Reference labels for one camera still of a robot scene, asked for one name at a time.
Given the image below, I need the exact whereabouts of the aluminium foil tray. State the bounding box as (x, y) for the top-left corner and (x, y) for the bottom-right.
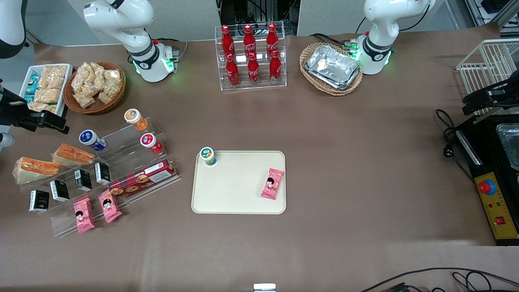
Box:
(305, 65), (361, 91)
(306, 45), (360, 86)

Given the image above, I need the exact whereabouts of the small black drink carton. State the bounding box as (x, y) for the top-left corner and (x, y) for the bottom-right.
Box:
(28, 190), (50, 213)
(94, 162), (112, 185)
(74, 170), (93, 192)
(49, 180), (71, 202)

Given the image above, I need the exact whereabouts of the white rectangular dish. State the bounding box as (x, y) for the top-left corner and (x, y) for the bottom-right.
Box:
(19, 64), (74, 118)

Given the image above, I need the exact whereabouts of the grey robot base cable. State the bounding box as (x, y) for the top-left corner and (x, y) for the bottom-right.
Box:
(155, 38), (189, 62)

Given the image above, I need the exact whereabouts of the red cola bottle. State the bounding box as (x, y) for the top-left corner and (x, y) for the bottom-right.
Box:
(269, 49), (283, 84)
(221, 25), (235, 58)
(247, 53), (261, 85)
(243, 24), (256, 57)
(225, 54), (241, 87)
(266, 23), (279, 56)

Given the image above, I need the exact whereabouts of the clear acrylic bottle rack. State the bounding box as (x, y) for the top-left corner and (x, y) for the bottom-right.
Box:
(214, 25), (287, 91)

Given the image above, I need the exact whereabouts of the blue cap drink bottle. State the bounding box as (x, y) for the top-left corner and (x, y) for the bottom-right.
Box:
(79, 130), (107, 152)

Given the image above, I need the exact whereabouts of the black sealing machine yellow panel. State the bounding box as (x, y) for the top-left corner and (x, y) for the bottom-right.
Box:
(453, 115), (519, 246)

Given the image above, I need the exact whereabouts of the green cap drink bottle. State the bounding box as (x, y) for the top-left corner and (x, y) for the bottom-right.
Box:
(199, 147), (217, 166)

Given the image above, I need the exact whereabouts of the aluminium frame shelf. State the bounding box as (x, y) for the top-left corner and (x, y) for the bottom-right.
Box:
(465, 0), (519, 30)

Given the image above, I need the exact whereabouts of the white wire rack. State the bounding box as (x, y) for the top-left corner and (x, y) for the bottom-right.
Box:
(456, 39), (519, 119)

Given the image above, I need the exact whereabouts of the black power cable with plug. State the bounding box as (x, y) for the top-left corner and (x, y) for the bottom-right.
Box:
(435, 109), (476, 184)

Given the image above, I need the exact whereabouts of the light tan wicker basket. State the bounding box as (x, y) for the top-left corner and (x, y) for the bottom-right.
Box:
(300, 42), (364, 97)

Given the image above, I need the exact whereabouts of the beige serving tray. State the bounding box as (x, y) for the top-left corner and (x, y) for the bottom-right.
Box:
(191, 150), (287, 215)

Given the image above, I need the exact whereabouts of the looped black cable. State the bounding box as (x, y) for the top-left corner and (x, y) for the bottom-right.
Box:
(452, 271), (493, 292)

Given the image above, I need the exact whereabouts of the clear bag of puffed snacks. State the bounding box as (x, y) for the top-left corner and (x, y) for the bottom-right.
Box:
(103, 69), (122, 88)
(98, 83), (120, 105)
(74, 91), (96, 109)
(72, 63), (92, 94)
(90, 62), (106, 92)

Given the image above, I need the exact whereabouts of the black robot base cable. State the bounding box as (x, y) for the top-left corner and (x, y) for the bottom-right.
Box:
(310, 32), (358, 48)

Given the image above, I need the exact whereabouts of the clear rice cracker pack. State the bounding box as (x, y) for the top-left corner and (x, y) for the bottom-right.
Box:
(34, 87), (62, 105)
(28, 101), (56, 114)
(41, 65), (68, 89)

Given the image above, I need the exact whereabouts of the red cookie box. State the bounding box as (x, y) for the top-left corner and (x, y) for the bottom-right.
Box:
(108, 159), (178, 198)

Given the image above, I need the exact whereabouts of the pink snack packet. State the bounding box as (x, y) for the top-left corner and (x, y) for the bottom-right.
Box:
(98, 190), (122, 223)
(260, 168), (285, 201)
(73, 198), (95, 234)

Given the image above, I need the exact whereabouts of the long black cable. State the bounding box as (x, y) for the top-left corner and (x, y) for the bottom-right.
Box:
(360, 267), (519, 292)

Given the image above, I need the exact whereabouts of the clear acrylic stepped stand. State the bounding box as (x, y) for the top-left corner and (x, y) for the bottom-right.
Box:
(19, 118), (181, 238)

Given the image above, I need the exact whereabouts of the red emergency stop button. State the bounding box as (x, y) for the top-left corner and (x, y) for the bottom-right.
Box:
(477, 179), (496, 196)

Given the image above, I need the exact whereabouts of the steel food container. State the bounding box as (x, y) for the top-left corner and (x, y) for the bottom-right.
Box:
(495, 123), (519, 171)

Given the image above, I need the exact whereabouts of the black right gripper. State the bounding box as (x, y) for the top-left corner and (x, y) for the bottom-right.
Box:
(0, 87), (70, 135)

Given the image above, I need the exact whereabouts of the orange cap drink bottle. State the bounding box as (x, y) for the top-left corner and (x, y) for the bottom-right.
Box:
(124, 109), (148, 131)

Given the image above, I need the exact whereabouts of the triangle sandwich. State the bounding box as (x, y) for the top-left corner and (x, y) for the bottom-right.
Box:
(51, 144), (94, 166)
(12, 157), (60, 185)

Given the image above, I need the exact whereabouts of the dark brown wicker basket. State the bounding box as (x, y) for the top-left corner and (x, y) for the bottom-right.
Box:
(63, 62), (127, 115)

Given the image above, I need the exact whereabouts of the red cap drink bottle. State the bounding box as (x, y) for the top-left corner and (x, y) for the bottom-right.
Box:
(140, 133), (163, 154)

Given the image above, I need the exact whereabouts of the silver machine handle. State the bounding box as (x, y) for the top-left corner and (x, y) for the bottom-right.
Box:
(456, 130), (483, 166)

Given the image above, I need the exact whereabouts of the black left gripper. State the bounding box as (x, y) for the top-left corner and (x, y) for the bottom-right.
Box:
(462, 79), (519, 116)

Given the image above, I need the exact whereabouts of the black cable bundle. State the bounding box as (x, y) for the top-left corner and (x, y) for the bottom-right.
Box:
(218, 0), (301, 38)

